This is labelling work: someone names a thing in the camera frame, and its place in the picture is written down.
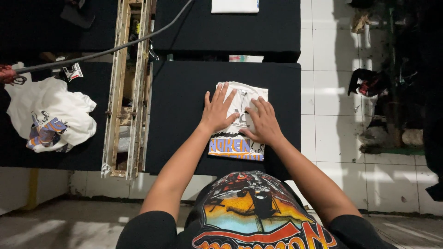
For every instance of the worn wooden frame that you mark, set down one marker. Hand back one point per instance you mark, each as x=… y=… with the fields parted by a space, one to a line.
x=119 y=103

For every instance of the yellow table leg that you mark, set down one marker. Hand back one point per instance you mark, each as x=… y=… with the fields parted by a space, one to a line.
x=32 y=188

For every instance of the white printed t-shirt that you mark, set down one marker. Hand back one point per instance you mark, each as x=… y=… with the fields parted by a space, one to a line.
x=65 y=110
x=242 y=98

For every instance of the dark heap of clutter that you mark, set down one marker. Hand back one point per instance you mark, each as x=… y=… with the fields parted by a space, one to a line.
x=398 y=69

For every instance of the person's left hand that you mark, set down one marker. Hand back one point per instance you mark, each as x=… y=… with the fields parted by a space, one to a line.
x=216 y=116

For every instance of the person's right hand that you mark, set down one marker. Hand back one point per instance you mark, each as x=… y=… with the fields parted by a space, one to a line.
x=266 y=128

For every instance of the crumpled white printed t-shirt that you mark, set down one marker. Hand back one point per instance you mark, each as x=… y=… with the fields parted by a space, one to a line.
x=65 y=110

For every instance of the person's black printed t-shirt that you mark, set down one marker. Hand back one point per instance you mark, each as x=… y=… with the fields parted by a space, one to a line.
x=252 y=214

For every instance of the white plastic packet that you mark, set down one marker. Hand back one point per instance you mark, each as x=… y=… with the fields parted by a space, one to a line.
x=246 y=58

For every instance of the white hang tag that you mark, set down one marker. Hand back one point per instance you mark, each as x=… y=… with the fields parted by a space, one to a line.
x=73 y=72

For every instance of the black and red cloth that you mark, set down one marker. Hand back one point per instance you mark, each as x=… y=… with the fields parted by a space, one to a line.
x=368 y=83

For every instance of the black padded printing board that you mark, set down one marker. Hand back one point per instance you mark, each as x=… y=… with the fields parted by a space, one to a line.
x=176 y=121
x=93 y=148
x=228 y=33
x=31 y=27

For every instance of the folded plain white garment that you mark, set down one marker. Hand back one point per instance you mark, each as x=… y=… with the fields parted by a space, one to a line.
x=234 y=6

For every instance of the dark grey cloth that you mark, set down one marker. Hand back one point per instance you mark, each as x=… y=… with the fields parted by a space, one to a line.
x=78 y=13

